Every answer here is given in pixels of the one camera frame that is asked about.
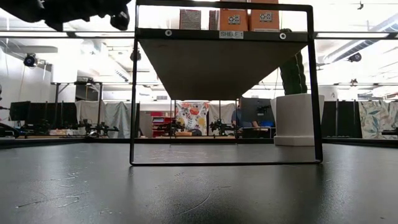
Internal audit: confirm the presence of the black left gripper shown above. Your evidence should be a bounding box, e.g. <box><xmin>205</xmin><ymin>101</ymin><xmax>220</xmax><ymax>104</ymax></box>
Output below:
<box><xmin>90</xmin><ymin>0</ymin><xmax>133</xmax><ymax>31</ymax></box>

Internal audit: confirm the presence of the blue Frosted Flakes cereal box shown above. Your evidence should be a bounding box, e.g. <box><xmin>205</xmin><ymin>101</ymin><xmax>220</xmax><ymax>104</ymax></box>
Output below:
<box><xmin>179</xmin><ymin>8</ymin><xmax>202</xmax><ymax>31</ymax></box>

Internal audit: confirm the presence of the orange Mini-Wheats cereal box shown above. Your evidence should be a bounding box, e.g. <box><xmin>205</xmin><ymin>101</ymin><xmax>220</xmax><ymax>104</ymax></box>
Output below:
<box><xmin>249</xmin><ymin>0</ymin><xmax>280</xmax><ymax>32</ymax></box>
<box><xmin>220</xmin><ymin>0</ymin><xmax>249</xmax><ymax>32</ymax></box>

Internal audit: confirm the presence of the black-framed wooden shelf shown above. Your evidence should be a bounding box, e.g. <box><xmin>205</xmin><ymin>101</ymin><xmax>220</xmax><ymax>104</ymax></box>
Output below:
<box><xmin>129</xmin><ymin>0</ymin><xmax>323</xmax><ymax>166</ymax></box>

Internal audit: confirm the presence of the black metal rack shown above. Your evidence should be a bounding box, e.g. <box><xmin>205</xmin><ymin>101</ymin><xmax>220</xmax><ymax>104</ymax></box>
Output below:
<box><xmin>51</xmin><ymin>81</ymin><xmax>104</xmax><ymax>138</ymax></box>

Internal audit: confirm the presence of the grey cloth cover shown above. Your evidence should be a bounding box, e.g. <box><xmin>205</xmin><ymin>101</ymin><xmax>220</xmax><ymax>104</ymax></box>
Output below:
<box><xmin>74</xmin><ymin>100</ymin><xmax>133</xmax><ymax>139</ymax></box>

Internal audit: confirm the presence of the red drawer cabinet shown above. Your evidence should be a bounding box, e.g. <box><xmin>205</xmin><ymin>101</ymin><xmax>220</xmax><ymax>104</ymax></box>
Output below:
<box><xmin>150</xmin><ymin>111</ymin><xmax>175</xmax><ymax>138</ymax></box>

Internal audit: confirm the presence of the flower-pattern cloth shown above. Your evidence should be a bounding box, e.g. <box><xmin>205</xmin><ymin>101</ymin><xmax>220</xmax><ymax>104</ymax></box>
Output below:
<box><xmin>175</xmin><ymin>101</ymin><xmax>211</xmax><ymax>136</ymax></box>

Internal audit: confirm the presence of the black partition panel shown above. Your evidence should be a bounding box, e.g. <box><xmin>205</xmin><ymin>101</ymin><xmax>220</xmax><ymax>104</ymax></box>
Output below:
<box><xmin>322</xmin><ymin>100</ymin><xmax>363</xmax><ymax>139</ymax></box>
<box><xmin>9</xmin><ymin>101</ymin><xmax>78</xmax><ymax>131</ymax></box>

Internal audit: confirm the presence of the white cloth cover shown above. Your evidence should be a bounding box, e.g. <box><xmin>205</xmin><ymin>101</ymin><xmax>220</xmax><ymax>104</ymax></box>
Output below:
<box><xmin>208</xmin><ymin>103</ymin><xmax>237</xmax><ymax>136</ymax></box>

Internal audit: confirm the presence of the person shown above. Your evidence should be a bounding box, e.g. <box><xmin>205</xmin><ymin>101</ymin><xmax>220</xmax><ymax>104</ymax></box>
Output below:
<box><xmin>231</xmin><ymin>98</ymin><xmax>261</xmax><ymax>129</ymax></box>

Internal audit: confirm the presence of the leaf-pattern cloth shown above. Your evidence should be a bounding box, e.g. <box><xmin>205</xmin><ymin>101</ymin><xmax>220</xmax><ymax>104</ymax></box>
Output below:
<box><xmin>358</xmin><ymin>100</ymin><xmax>398</xmax><ymax>140</ymax></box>

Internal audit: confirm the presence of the grey ceiling duct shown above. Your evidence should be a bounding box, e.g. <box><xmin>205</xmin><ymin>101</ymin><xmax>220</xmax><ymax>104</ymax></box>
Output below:
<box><xmin>323</xmin><ymin>14</ymin><xmax>398</xmax><ymax>65</ymax></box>

